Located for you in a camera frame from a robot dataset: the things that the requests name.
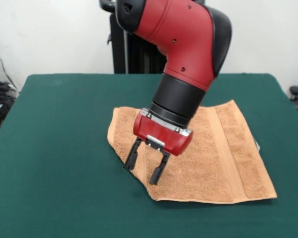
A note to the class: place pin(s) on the dark green table cloth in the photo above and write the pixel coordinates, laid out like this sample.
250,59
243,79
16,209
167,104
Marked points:
64,173

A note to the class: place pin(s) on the orange terry towel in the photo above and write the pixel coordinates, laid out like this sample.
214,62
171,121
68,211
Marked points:
213,161

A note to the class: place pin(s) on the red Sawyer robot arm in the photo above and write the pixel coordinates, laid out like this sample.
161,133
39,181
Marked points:
186,44

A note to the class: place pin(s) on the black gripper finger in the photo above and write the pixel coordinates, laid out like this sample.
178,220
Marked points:
157,172
132,156

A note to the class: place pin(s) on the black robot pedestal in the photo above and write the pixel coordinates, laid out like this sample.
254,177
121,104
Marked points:
139,57

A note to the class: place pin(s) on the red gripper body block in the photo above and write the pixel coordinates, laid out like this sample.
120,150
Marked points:
161,135

